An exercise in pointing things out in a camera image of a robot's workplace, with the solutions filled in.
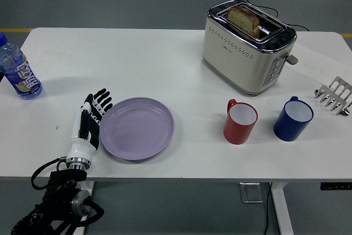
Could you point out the blue drink bottle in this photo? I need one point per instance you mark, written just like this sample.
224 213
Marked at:
22 72

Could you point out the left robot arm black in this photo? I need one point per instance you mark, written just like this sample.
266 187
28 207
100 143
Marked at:
63 191

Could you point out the black table control panel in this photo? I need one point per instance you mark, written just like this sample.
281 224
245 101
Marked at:
335 186

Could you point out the blue cup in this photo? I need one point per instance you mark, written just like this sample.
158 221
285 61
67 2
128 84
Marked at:
288 130

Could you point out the red cup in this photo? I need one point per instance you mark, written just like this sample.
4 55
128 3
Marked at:
237 133

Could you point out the metal floor socket box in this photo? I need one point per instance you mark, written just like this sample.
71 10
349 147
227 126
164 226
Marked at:
250 192

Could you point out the cream toaster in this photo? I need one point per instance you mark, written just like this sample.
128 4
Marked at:
236 61

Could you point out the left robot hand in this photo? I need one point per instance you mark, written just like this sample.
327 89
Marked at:
79 136

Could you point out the purple plate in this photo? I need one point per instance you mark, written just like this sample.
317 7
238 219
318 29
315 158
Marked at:
137 129

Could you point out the silver spoon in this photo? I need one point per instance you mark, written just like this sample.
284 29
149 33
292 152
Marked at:
317 91
345 112

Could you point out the bread slice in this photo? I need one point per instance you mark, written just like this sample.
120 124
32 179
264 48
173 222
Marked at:
243 20

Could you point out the silver metal rack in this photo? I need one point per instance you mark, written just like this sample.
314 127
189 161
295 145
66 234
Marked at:
338 87

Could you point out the white paper sheet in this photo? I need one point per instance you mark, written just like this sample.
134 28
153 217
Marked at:
316 61

